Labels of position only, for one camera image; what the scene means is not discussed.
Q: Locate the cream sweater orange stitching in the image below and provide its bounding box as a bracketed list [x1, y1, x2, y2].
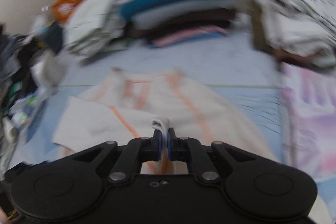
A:
[53, 69, 276, 160]

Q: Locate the purple pink tie-dye shirt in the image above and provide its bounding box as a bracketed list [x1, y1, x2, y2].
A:
[281, 64, 335, 181]

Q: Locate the white plastic mug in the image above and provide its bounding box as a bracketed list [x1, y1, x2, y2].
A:
[29, 50, 66, 90]

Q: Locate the white patterned clothes stack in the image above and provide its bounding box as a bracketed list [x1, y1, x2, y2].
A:
[255, 0, 335, 68]

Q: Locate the dark clothes pile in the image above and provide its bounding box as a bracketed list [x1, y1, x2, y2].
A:
[0, 21, 64, 119]

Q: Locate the orange snack bag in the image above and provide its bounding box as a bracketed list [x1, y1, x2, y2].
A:
[51, 0, 83, 23]

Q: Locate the cream folded clothes stack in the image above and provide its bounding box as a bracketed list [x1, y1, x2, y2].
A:
[63, 0, 127, 59]

